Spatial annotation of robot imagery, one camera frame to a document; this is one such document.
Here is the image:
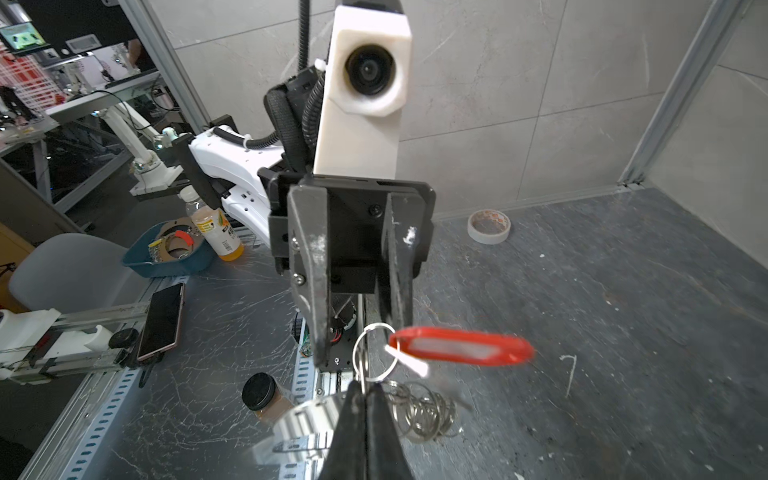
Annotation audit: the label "small split key rings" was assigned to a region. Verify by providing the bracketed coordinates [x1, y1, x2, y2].
[351, 322, 463, 445]

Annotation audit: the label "black capped jar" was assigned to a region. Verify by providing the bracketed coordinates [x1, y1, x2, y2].
[241, 372, 294, 426]

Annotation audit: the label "red key tag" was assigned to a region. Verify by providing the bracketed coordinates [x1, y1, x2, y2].
[388, 327, 535, 367]

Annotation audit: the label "masking tape roll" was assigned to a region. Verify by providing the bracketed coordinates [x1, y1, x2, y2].
[467, 209, 512, 245]

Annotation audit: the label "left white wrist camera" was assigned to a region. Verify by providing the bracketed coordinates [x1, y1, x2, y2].
[313, 1, 413, 179]

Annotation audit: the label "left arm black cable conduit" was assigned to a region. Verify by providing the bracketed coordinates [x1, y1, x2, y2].
[209, 0, 328, 175]

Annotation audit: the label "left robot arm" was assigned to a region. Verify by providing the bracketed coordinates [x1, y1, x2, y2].
[181, 123, 436, 372]

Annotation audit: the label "grey office chair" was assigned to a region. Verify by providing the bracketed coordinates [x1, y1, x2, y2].
[9, 233, 150, 314]

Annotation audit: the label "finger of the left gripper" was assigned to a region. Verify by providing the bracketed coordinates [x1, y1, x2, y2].
[376, 190, 428, 330]
[288, 184, 331, 368]

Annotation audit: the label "aluminium mounting rail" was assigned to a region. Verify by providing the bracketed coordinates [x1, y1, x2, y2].
[17, 227, 373, 480]

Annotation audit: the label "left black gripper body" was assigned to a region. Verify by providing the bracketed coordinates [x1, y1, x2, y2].
[259, 168, 436, 294]

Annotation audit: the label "teal tray with tape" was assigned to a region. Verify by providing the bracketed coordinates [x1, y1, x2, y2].
[121, 217, 216, 278]

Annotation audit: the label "juice bottle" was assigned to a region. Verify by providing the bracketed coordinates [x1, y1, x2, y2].
[179, 185, 244, 261]

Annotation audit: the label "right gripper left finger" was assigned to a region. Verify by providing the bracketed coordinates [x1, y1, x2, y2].
[318, 381, 366, 480]

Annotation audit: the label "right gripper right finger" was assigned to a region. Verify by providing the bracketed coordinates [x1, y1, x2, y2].
[365, 384, 414, 480]

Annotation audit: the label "smartphone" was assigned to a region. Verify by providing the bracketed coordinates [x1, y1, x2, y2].
[137, 283, 185, 362]

